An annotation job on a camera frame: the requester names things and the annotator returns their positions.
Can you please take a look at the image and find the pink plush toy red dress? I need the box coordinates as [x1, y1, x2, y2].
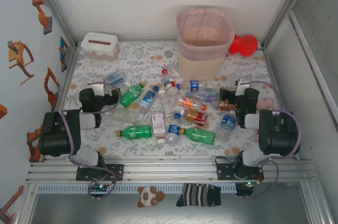
[250, 98, 275, 143]

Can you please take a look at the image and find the brown coffee bottle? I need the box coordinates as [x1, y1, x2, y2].
[219, 99, 240, 111]

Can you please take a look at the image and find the crushed clear bottle blue label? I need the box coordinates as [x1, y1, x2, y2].
[105, 70, 127, 86]

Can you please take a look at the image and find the white slotted cable duct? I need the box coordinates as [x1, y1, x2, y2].
[36, 183, 238, 194]

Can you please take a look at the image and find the clear bottle orange label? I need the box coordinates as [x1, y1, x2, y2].
[175, 96, 208, 113]

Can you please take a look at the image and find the white-capped bottle blue label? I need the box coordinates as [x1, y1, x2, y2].
[216, 110, 238, 142]

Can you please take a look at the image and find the crushed clear unlabelled bottle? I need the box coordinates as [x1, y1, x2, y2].
[108, 109, 153, 127]

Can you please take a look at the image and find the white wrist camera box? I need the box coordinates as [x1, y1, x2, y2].
[234, 78, 250, 96]
[87, 78, 110, 96]

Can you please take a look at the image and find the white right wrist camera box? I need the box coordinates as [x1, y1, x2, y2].
[234, 78, 250, 96]

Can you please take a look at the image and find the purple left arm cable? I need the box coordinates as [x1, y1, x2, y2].
[60, 81, 122, 201]

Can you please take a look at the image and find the green bottle yellow cap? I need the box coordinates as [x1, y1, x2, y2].
[181, 127, 217, 146]

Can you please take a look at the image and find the clear bottle red cap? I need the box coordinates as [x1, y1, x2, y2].
[160, 68, 183, 97]

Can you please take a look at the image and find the clear bottle blue cap label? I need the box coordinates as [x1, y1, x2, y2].
[164, 113, 185, 146]

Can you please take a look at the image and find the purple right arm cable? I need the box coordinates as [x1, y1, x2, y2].
[236, 80, 303, 200]

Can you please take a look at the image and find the floral patterned table mat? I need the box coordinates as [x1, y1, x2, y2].
[51, 40, 294, 157]

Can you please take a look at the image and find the small circuit board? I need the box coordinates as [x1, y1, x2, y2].
[234, 180, 261, 198]
[88, 181, 111, 193]

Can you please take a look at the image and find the white pink tissue box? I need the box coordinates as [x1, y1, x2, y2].
[80, 32, 119, 62]

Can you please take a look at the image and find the brown white panda plush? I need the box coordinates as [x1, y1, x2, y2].
[136, 185, 166, 208]

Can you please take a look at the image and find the blue orange machine wall sticker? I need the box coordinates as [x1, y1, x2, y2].
[58, 36, 71, 73]

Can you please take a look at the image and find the black white striped sock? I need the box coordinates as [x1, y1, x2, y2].
[176, 183, 222, 208]

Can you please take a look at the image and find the slim clear bottle blue label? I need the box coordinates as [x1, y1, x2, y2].
[137, 85, 159, 115]

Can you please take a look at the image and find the orange claw wall sticker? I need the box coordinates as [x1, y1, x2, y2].
[7, 40, 35, 86]

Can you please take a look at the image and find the clear bottle white cap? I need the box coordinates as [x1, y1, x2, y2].
[157, 89, 172, 122]

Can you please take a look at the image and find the clear bottle purple teal label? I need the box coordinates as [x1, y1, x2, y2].
[184, 88, 221, 110]

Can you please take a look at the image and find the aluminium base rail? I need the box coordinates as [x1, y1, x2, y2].
[25, 155, 319, 184]

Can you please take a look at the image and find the beige bin with pink liner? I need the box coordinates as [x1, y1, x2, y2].
[176, 6, 235, 80]

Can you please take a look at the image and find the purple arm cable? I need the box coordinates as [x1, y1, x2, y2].
[60, 81, 122, 201]
[236, 80, 303, 200]

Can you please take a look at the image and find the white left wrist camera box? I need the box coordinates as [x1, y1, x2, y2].
[87, 78, 110, 96]

